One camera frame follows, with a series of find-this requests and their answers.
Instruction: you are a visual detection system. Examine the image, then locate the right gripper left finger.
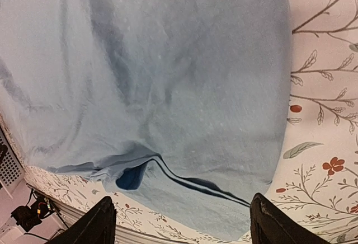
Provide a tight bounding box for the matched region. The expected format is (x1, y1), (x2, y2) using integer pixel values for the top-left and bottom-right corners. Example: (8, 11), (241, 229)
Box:
(51, 195), (117, 244)

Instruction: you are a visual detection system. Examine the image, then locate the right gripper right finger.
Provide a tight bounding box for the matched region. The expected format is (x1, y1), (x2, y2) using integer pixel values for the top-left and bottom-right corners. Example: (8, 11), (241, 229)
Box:
(249, 193), (327, 244)

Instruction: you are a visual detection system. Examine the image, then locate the white plastic laundry basket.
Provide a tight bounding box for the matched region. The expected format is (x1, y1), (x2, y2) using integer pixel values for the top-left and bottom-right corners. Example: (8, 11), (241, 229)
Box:
(0, 129), (25, 198)

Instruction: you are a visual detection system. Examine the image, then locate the front aluminium rail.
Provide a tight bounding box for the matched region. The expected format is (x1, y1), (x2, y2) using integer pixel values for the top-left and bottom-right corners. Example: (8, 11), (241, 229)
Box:
(53, 199), (157, 244)

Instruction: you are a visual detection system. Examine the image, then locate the light blue t-shirt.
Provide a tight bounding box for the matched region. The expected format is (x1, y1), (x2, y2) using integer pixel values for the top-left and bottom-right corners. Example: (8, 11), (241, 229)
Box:
(1, 0), (291, 241)

